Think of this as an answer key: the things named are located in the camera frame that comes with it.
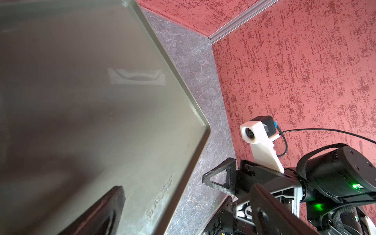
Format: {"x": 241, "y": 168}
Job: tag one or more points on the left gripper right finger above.
{"x": 271, "y": 217}

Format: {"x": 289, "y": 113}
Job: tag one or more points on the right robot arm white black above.
{"x": 323, "y": 195}

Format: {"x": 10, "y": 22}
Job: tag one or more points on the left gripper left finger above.
{"x": 102, "y": 218}

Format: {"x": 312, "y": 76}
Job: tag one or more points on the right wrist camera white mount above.
{"x": 260, "y": 133}

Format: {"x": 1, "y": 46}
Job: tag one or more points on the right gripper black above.
{"x": 234, "y": 215}

